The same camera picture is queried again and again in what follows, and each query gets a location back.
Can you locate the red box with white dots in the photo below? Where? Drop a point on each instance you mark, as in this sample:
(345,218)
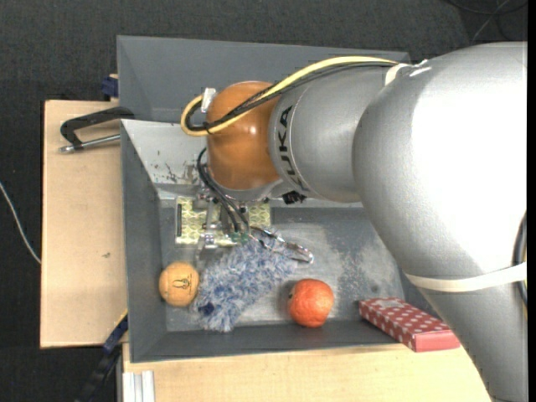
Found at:
(406,323)

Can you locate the tan ball with black print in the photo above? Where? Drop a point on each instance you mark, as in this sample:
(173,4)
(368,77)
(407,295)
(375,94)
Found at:
(178,284)

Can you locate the blue and white fluffy duster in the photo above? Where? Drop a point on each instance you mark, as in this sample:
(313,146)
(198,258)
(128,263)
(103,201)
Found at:
(238,279)

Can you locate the grey metal bin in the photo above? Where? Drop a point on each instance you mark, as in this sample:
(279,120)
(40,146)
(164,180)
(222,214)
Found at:
(356,241)

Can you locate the orange mandarin fruit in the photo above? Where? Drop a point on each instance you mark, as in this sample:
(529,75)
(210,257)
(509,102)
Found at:
(310,303)

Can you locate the pale wood flat board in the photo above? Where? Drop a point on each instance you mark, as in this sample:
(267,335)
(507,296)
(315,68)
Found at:
(79,224)

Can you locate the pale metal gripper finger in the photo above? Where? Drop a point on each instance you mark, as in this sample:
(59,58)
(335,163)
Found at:
(207,220)
(205,249)

